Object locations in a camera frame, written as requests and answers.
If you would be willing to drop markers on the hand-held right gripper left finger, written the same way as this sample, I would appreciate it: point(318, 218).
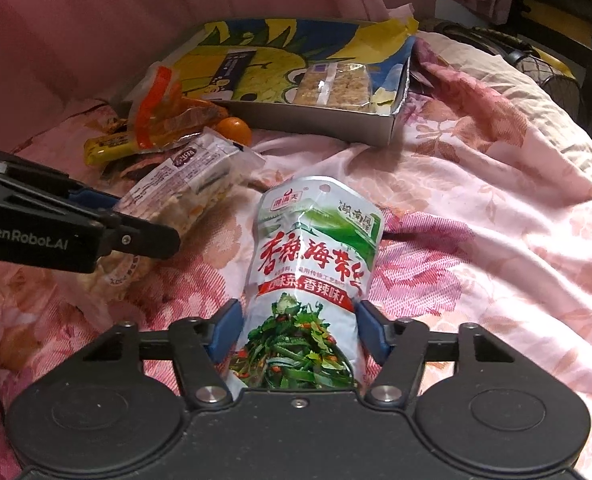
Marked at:
point(224, 332)

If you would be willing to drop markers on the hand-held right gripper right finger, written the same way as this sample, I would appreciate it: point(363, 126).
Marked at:
point(373, 332)

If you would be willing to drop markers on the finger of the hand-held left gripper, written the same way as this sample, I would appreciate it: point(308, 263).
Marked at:
point(95, 199)
point(143, 240)

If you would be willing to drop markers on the clear cracker packet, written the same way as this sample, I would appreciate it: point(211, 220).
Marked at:
point(195, 180)

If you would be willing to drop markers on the white green seaweed snack pouch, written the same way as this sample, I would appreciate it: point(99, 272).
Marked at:
point(306, 260)

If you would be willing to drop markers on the cartoon printed cardboard box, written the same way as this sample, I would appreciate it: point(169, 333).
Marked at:
point(326, 122)

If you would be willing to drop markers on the yellow snack bar packet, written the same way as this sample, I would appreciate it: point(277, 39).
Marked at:
point(108, 146)

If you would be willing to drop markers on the brown orange snack packet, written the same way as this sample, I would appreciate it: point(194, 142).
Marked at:
point(117, 126)

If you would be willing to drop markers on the orange clear snack packet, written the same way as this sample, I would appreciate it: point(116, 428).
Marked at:
point(160, 110)

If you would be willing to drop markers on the small orange fruit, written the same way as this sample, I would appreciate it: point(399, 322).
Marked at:
point(235, 130)

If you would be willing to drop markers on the pink floral blanket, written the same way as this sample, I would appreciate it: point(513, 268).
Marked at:
point(476, 220)

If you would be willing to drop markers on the pink curtain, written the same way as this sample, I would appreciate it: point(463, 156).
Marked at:
point(100, 35)

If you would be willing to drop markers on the dark snack bar packet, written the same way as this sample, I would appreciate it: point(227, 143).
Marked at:
point(235, 72)

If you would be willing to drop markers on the clear cereal bar packet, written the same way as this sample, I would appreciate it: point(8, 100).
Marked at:
point(333, 87)

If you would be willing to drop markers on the beige floral pillow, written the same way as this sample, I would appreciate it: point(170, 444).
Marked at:
point(526, 115)

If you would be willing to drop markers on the black mesh bag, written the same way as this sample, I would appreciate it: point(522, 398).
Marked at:
point(551, 77)

